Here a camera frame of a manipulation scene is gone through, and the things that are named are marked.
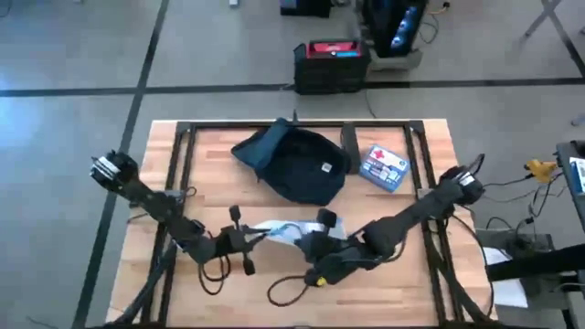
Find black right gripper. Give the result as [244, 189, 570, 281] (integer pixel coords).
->
[296, 207, 367, 263]

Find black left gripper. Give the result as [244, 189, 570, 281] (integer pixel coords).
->
[212, 205, 271, 277]

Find white mesh bag blue trim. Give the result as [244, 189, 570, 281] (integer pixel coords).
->
[252, 218, 347, 249]

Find dark navy backpack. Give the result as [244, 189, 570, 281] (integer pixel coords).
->
[230, 117, 354, 207]

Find blue first aid kit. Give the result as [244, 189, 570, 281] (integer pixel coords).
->
[358, 143, 411, 194]

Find black upright block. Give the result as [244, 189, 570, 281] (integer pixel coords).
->
[339, 122, 363, 175]

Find black red equipment box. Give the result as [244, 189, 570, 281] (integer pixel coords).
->
[293, 39, 372, 96]

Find grey flat box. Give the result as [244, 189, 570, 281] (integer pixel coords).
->
[474, 228, 555, 257]

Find white paper sheet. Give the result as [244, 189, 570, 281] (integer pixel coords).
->
[482, 246, 530, 309]

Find black computer tower blue lights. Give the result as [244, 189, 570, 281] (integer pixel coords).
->
[363, 0, 430, 59]

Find black floor box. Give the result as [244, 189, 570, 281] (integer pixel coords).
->
[279, 0, 333, 19]

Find black stand beam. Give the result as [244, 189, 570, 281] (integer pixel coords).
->
[486, 243, 585, 283]

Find yellow power plug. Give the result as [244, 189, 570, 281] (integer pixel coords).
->
[524, 158, 559, 185]

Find black side table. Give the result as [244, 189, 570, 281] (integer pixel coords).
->
[555, 140, 585, 232]

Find blue white box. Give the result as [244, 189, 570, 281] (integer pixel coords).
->
[569, 156, 585, 196]

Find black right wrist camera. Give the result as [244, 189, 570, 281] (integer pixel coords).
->
[303, 256, 369, 289]

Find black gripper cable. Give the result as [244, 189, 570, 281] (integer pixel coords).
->
[266, 272, 316, 308]
[197, 253, 232, 296]

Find black cable bundle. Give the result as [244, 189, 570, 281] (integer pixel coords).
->
[107, 241, 179, 328]
[422, 214, 497, 326]

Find black metal rig frame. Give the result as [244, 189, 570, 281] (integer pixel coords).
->
[136, 119, 465, 329]

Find black floor cables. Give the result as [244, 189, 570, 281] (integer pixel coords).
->
[482, 172, 566, 230]

